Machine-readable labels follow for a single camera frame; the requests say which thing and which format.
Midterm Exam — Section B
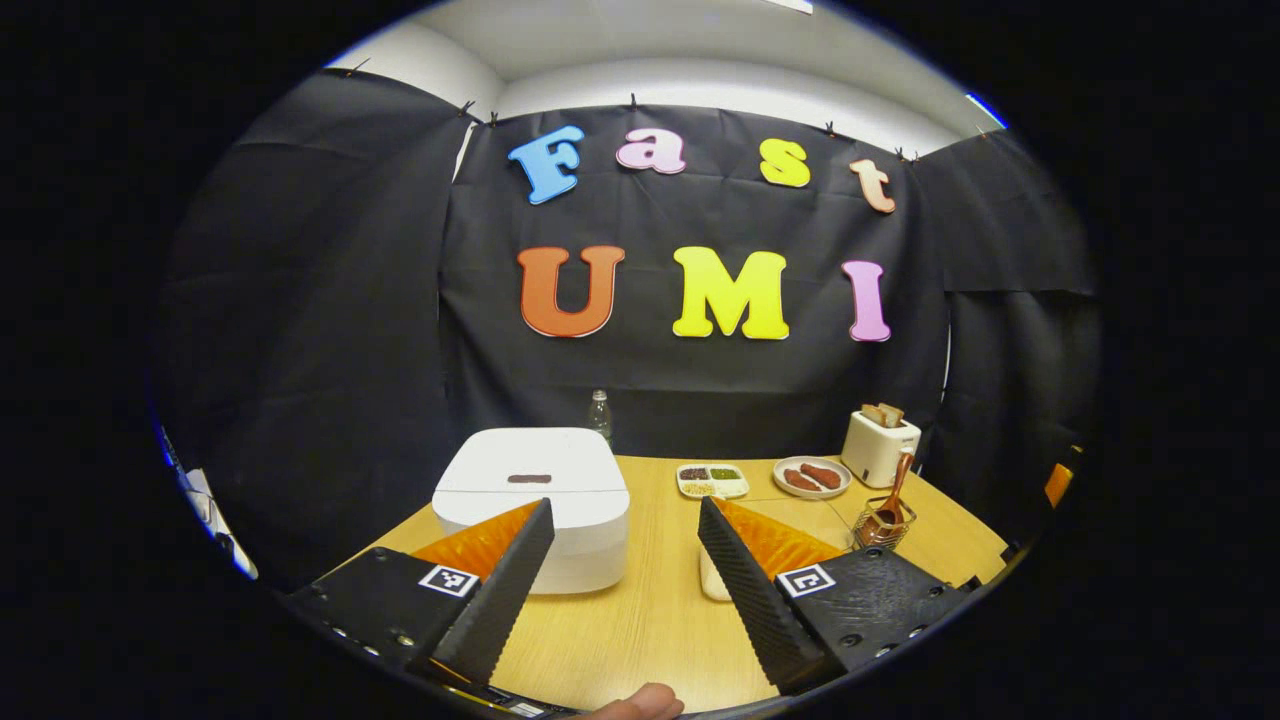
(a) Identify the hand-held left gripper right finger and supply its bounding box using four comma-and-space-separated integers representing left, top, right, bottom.
697, 495, 973, 696

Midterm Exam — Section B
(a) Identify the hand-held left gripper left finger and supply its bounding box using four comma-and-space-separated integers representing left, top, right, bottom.
285, 498, 556, 689

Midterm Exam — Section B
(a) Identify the white rice heap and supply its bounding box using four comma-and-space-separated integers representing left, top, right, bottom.
700, 548, 743, 603

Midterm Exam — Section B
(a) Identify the wire chopstick holder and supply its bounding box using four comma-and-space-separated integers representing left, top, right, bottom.
852, 497, 918, 551

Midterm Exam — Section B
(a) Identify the white rice cooker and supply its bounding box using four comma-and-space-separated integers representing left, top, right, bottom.
431, 427, 632, 596

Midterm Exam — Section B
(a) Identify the brown wooden spoon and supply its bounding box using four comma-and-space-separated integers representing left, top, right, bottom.
868, 452, 916, 531

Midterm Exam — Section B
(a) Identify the white round plate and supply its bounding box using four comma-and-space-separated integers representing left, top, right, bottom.
772, 456, 853, 500

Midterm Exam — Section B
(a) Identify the white divided grain dish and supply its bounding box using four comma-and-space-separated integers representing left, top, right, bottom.
676, 463, 751, 500

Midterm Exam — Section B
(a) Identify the white toaster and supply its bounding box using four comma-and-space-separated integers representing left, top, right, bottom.
841, 408, 923, 489

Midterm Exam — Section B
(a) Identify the black backdrop cloth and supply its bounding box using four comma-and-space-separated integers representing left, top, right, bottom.
150, 68, 1101, 591

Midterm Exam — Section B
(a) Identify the white machine with black knob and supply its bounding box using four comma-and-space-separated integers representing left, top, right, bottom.
180, 465, 259, 581

